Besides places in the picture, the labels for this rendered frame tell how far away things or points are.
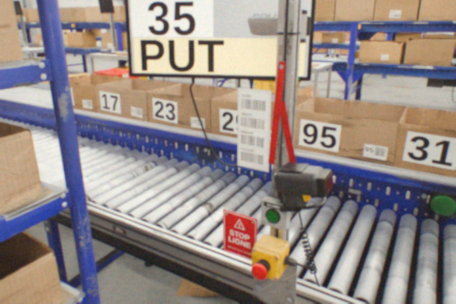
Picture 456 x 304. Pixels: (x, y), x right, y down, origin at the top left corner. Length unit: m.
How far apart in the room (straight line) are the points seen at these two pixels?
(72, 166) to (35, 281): 0.19
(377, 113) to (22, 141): 1.39
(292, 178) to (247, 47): 0.35
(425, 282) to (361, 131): 0.55
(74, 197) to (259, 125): 0.43
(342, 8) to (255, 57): 5.14
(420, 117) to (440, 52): 3.98
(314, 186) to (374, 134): 0.66
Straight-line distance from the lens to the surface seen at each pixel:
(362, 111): 1.67
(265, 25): 0.89
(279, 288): 1.01
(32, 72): 0.55
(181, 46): 0.94
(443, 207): 1.37
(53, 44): 0.56
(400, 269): 1.12
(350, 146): 1.41
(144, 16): 0.98
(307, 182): 0.75
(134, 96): 1.93
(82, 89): 2.24
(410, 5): 5.86
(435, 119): 1.65
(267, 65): 0.90
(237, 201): 1.35
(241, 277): 1.06
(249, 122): 0.83
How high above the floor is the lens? 1.39
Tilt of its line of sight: 18 degrees down
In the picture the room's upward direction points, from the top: straight up
